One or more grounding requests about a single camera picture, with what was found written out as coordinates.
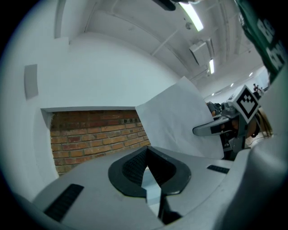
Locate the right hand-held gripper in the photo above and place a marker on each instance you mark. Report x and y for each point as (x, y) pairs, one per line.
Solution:
(246, 103)

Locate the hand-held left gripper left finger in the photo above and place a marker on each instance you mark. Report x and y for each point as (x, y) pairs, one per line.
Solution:
(94, 179)

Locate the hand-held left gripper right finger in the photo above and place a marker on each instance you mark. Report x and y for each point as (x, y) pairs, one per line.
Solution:
(193, 175)

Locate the white A4 paper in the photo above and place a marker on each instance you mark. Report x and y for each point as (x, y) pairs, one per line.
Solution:
(175, 119)

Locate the long ceiling light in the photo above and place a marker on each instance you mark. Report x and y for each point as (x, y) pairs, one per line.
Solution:
(191, 13)
(211, 65)

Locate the white ceiling air conditioner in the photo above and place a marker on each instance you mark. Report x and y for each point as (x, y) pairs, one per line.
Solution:
(199, 50)

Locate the grey wall panel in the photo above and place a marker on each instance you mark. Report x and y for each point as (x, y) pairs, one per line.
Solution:
(31, 82)

